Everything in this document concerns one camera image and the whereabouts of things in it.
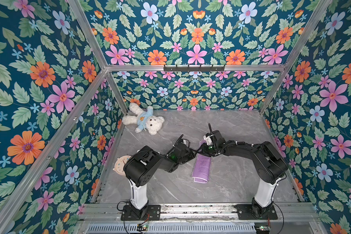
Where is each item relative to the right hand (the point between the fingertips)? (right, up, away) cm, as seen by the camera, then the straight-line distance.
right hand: (200, 149), depth 94 cm
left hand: (-1, -2, -2) cm, 2 cm away
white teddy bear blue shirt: (-39, +20, +9) cm, 45 cm away
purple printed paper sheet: (0, -11, -10) cm, 14 cm away
